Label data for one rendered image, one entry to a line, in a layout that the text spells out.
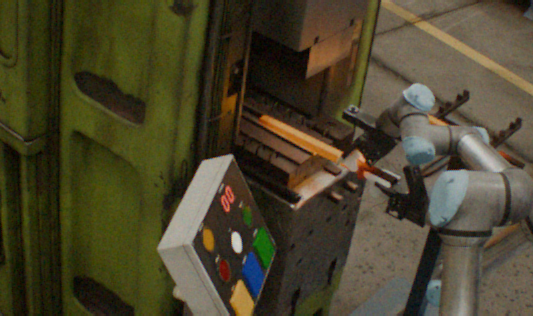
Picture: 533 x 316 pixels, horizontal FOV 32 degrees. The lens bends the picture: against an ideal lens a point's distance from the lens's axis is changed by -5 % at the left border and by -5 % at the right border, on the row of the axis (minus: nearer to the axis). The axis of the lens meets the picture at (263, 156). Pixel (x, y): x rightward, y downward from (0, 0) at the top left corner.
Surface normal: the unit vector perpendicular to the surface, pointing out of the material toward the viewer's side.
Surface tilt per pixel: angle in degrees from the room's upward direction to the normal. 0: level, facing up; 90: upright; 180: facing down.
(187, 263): 90
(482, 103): 0
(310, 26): 90
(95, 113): 90
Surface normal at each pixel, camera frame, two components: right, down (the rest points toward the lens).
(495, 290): 0.12, -0.81
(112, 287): -0.62, 0.39
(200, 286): -0.23, 0.54
